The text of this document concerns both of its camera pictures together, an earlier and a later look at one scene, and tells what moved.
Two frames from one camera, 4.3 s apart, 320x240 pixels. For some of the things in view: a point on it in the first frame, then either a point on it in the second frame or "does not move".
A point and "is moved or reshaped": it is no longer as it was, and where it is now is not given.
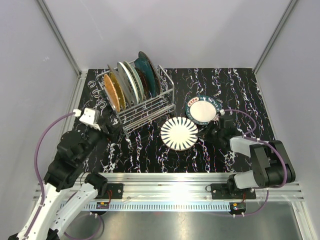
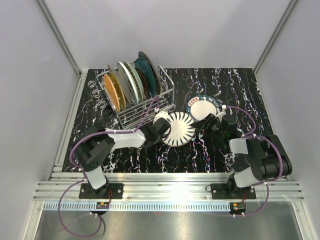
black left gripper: x=113 y=130 to x=160 y=138
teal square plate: x=142 y=63 does not move
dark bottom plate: x=155 y=74 does not move
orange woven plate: x=112 y=91 does not move
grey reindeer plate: x=125 y=91 does not move
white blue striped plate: x=179 y=133 is moved or reshaped
